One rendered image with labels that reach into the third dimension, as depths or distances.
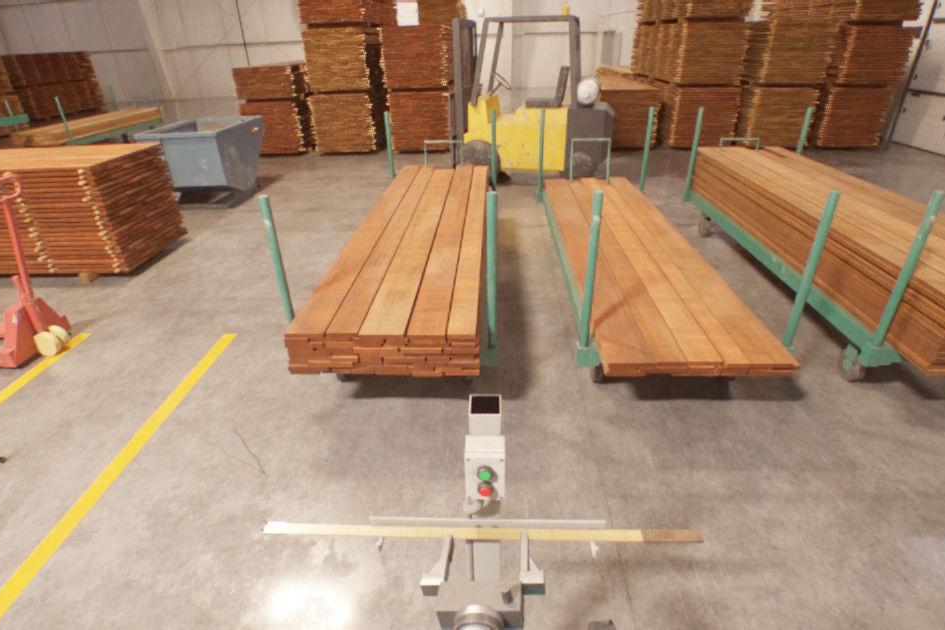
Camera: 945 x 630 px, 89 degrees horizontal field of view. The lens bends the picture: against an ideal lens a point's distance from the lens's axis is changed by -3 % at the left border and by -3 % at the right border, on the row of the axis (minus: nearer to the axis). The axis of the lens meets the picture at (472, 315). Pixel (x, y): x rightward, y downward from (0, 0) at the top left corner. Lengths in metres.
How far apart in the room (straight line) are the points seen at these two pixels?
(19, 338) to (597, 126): 6.39
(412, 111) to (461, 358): 7.73
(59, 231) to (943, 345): 6.50
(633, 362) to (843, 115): 9.52
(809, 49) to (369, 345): 9.75
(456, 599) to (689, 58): 9.85
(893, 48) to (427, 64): 7.97
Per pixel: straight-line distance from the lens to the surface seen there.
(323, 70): 10.10
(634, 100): 9.96
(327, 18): 9.99
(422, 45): 9.72
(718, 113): 10.51
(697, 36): 10.19
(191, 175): 7.53
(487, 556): 1.24
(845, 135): 11.69
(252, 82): 10.55
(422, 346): 2.45
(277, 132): 10.56
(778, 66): 10.75
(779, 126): 11.00
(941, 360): 3.28
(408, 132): 9.83
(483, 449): 0.93
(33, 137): 13.16
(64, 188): 5.67
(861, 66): 11.46
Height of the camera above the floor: 1.91
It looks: 29 degrees down
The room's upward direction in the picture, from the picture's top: 2 degrees counter-clockwise
